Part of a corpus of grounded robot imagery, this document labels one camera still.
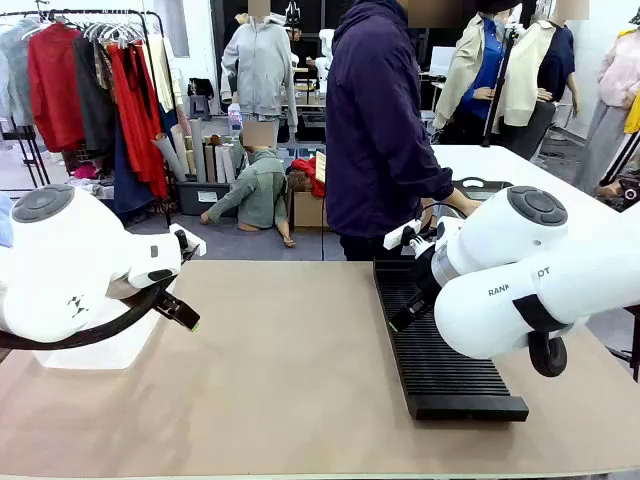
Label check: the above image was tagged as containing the red dress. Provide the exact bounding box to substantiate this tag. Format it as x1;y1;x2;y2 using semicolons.
105;42;170;199

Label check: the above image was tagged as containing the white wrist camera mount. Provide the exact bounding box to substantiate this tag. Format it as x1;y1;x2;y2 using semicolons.
168;223;207;261
383;219;425;252

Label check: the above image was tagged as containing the light grey shirt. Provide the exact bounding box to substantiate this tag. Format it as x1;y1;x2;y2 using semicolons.
0;22;37;129

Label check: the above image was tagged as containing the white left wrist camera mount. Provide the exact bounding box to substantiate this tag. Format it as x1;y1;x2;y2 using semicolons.
168;223;207;261

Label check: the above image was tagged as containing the red shirt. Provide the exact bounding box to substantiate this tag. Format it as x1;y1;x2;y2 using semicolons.
27;22;87;154

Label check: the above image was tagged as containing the black pole stand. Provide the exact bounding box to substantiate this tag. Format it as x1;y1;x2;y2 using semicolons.
480;24;519;149

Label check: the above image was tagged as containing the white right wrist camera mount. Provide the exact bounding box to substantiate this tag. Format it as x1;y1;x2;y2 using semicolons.
383;219;425;252

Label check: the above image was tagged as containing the white table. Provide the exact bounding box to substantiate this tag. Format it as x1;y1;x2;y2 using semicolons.
430;144;624;227

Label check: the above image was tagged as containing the tall grey paper roll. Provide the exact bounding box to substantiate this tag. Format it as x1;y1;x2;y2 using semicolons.
188;117;208;184

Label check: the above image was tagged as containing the mannequin in pink sweater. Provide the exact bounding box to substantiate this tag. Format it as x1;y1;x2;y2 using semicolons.
574;14;640;195

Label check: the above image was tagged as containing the thin black camera cable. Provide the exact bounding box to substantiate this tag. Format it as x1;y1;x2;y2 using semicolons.
418;201;470;236

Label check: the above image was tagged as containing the mannequin in cream navy top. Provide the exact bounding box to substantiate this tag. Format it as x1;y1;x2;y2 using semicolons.
502;8;582;129

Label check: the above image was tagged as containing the black tripod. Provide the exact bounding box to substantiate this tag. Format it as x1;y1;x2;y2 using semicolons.
607;303;640;384

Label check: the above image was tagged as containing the mannequin in beige coat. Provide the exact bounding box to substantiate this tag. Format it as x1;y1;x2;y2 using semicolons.
432;0;512;147

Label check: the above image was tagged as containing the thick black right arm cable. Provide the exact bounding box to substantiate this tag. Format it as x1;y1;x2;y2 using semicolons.
512;294;571;379

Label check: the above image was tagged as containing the black chair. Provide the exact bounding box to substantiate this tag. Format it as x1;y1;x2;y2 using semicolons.
508;99;559;162

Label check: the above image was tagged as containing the black slotted PCB rack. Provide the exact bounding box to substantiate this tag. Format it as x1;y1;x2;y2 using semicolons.
373;259;530;422

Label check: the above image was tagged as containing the dark storage bin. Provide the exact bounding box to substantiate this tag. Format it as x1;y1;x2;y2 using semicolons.
175;179;241;217

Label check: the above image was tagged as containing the black metal clothes rack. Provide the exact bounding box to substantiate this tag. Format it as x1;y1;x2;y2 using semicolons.
0;8;175;227

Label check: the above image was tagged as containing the cardboard box with red cloth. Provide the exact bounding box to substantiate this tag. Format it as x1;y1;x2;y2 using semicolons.
289;187;331;232

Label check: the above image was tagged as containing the person's right forearm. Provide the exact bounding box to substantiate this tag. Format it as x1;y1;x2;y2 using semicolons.
399;162;457;202

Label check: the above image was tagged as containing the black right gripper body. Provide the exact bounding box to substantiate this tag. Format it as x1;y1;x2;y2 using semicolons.
412;252;444;307

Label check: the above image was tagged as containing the clear plastic box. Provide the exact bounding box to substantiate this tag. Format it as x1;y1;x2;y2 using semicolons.
32;284;177;371

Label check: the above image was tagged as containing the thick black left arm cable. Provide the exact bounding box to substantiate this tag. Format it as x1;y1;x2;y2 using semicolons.
0;280;171;351

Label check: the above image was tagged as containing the black garment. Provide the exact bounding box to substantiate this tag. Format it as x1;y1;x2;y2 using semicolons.
72;32;119;162

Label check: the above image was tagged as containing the black plastic tray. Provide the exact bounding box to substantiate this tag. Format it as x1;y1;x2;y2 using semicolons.
452;176;515;202

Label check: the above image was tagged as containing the red cloth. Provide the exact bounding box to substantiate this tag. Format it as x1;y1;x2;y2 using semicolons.
291;156;328;199

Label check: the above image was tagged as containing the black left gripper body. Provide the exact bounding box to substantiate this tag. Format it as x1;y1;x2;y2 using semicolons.
152;284;175;314

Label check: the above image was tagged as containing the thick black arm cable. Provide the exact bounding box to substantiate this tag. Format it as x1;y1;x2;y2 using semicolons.
0;280;171;351
512;294;571;379

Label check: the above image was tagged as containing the beige paper roll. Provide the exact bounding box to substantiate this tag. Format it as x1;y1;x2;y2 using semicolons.
169;123;194;177

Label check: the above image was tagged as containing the person in purple jacket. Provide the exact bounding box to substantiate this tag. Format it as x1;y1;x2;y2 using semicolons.
324;0;457;262

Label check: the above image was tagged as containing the beige garment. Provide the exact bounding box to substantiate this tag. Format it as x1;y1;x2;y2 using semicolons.
144;33;185;115

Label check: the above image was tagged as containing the yellow garment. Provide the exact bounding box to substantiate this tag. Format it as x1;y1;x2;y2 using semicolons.
623;88;640;135

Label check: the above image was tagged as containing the light blue cloth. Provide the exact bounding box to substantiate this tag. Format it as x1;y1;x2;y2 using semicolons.
0;192;15;249

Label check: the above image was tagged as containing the white board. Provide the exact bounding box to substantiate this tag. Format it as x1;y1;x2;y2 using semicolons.
429;45;457;76

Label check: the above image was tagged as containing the dark blue skirt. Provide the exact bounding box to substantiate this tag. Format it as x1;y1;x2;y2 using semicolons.
113;119;157;212

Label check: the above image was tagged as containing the mannequin torso in green hoodie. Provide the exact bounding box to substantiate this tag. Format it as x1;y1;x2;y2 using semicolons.
199;122;298;249

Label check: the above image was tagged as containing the plastic water bottle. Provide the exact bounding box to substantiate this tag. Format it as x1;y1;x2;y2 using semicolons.
227;102;244;142

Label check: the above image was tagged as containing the mannequin in grey hoodie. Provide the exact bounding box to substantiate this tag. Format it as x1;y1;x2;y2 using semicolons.
219;10;300;134

